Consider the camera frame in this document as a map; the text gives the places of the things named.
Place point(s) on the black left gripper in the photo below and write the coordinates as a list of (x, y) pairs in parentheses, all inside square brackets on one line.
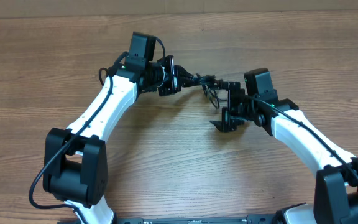
[(174, 84)]

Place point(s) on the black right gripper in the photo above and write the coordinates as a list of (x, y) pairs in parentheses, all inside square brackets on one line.
[(230, 122)]

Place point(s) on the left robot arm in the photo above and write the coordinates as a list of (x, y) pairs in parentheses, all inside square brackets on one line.
[(75, 167)]

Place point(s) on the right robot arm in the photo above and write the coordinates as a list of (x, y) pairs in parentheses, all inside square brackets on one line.
[(335, 169)]

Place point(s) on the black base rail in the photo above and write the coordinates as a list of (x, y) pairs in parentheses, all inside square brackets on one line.
[(194, 221)]

